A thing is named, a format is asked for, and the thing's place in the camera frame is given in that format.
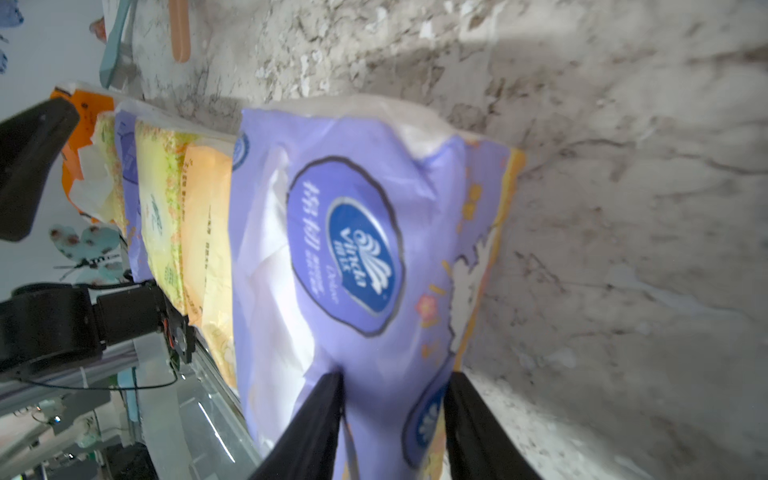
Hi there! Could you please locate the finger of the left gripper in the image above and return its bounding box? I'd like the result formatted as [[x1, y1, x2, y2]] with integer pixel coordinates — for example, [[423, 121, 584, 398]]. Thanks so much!
[[1, 98, 80, 242]]

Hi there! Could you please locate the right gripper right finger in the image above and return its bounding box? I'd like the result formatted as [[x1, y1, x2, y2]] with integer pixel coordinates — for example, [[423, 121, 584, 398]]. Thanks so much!
[[444, 372, 541, 480]]

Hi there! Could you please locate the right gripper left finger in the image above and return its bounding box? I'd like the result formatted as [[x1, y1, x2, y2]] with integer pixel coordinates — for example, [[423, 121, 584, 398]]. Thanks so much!
[[249, 372, 344, 480]]

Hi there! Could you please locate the orange tissue pack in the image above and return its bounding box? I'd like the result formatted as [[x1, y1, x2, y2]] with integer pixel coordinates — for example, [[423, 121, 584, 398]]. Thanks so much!
[[50, 82, 117, 198]]

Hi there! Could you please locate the purple tissue pack shelf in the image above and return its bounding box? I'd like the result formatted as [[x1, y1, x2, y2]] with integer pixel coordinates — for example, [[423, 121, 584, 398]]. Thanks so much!
[[229, 95, 525, 479], [114, 111, 153, 282]]

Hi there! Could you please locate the green tissue pack shelf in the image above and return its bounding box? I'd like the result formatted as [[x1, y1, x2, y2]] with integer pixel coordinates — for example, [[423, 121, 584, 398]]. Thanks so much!
[[135, 117, 200, 314]]

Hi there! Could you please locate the yellow tissue pack shelf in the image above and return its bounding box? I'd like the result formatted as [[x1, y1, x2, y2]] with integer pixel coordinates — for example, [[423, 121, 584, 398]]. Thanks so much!
[[181, 140, 236, 389]]

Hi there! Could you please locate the purple tissue pack bottom shelf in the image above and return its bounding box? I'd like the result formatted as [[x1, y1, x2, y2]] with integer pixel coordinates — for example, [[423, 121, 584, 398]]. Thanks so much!
[[229, 95, 525, 479]]

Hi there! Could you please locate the green tissue pack with tissue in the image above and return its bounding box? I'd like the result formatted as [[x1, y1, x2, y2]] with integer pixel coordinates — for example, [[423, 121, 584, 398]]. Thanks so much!
[[70, 111, 128, 237]]

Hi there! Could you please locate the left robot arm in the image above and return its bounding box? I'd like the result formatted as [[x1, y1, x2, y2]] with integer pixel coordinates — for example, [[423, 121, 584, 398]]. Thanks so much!
[[1, 98, 195, 386]]

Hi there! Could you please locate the teal plastic spatula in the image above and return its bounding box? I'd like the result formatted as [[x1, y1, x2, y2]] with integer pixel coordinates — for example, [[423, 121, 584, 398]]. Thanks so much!
[[99, 0, 136, 89]]

